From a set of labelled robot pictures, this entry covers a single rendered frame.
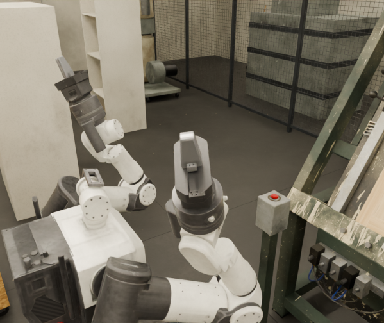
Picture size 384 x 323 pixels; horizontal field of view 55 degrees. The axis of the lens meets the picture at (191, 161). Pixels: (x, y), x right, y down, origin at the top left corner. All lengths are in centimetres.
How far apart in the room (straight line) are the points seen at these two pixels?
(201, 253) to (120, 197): 60
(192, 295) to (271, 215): 110
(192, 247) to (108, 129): 58
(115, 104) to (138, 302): 446
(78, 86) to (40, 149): 230
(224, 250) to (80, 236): 36
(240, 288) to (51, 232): 47
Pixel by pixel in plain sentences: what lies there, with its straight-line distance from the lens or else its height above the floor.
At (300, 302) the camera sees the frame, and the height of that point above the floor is 18.
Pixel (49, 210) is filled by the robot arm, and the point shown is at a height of 131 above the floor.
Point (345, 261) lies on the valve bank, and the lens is 193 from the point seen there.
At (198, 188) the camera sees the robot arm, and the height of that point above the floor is 164.
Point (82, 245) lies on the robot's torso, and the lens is 91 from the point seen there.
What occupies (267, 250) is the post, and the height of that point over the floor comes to 62.
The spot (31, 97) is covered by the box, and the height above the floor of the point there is 108.
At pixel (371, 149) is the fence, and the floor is 120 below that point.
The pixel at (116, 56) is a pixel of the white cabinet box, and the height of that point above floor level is 106.
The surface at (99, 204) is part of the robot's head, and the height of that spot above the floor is 146.
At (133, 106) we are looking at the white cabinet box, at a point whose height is 36.
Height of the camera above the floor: 192
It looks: 26 degrees down
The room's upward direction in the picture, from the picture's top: straight up
